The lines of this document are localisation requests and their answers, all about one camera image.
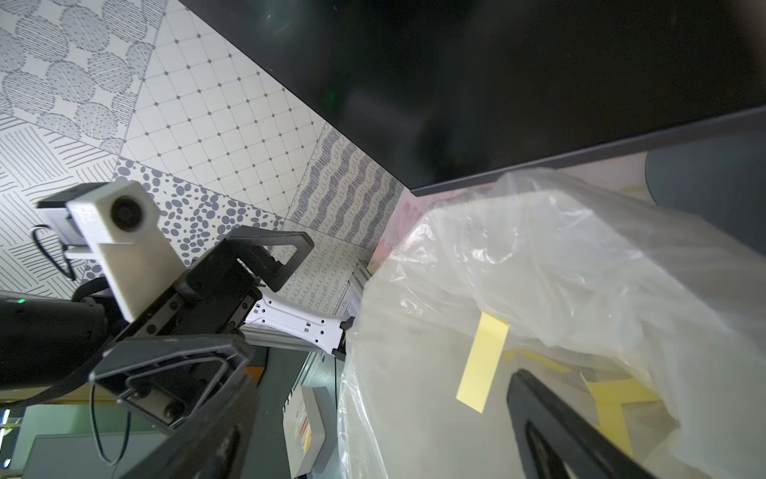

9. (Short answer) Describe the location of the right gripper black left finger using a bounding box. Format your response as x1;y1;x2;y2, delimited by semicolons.
123;374;259;479

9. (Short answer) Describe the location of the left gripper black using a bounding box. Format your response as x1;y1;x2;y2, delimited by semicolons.
90;226;314;428

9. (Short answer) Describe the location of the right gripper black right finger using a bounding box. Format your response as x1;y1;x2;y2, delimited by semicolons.
507;369;651;478

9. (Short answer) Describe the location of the yellow sticky note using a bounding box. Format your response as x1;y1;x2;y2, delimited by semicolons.
582;375;660;458
456;311;510;413

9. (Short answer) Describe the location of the yellow sticky note lowest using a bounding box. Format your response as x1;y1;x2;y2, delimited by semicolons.
501;349;573;374

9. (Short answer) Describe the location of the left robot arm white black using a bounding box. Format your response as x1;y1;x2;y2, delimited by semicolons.
1;227;353;431

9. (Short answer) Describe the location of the black computer monitor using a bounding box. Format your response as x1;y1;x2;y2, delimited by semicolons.
178;0;766;255

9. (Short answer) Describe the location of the clear plastic trash bag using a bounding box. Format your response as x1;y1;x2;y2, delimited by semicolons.
338;170;765;478

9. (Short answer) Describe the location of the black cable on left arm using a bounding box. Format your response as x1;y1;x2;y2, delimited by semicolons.
29;224;133;468

